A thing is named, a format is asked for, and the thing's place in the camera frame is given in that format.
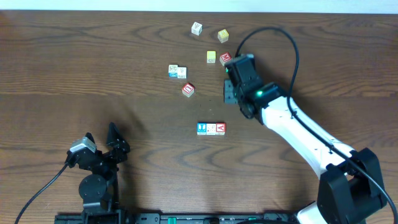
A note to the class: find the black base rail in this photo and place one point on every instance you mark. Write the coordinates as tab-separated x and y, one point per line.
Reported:
156	218

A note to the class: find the white block black text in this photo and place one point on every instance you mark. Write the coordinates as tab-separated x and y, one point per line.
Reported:
182	72

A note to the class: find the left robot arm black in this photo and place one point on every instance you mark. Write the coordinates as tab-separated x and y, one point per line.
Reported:
99	190

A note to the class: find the red M block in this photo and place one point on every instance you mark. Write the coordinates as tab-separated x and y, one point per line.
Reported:
224	58

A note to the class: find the yellow block top right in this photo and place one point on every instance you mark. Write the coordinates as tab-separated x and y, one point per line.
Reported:
223	35

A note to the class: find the white block red dots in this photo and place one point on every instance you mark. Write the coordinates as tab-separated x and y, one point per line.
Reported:
210	128

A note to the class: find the blue J block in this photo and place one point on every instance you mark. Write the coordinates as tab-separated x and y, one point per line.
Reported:
201	129

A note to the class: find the white block top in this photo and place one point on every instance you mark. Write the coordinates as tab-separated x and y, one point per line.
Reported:
196	28

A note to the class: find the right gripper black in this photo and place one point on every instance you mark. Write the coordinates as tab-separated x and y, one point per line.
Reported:
229	94

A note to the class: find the white block blue picture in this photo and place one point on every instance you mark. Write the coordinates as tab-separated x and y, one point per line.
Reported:
173	70

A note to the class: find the red A block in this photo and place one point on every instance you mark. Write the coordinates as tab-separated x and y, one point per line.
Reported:
220	128

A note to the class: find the yellow-green block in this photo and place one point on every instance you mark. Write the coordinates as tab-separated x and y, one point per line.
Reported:
210	56

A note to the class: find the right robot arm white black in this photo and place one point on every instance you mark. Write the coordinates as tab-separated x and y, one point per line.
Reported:
350	182

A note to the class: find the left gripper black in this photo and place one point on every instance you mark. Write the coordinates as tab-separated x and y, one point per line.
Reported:
104	154

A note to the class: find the red U block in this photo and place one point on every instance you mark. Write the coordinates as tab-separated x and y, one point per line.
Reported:
188	90

